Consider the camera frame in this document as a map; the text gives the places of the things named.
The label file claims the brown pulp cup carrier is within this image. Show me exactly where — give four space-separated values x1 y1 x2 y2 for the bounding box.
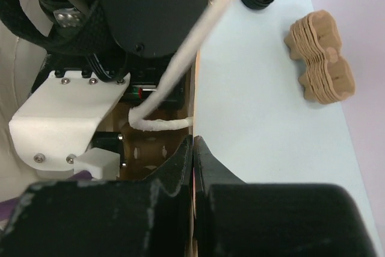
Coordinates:
284 10 356 105

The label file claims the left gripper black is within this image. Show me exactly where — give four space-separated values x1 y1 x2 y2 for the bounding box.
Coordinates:
123 58 185 110

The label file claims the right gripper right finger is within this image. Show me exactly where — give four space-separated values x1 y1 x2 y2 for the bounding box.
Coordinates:
194 137 375 256

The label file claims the brown paper bag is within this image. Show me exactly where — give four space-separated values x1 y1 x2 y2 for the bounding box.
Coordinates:
108 0 255 257

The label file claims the single brown pulp carrier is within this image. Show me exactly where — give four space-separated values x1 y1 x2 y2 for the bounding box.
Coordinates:
117 112 189 181

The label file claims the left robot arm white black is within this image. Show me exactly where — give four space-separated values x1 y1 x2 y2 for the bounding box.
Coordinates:
1 0 209 179

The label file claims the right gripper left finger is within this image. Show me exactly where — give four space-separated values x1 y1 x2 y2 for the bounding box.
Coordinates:
1 136 193 256

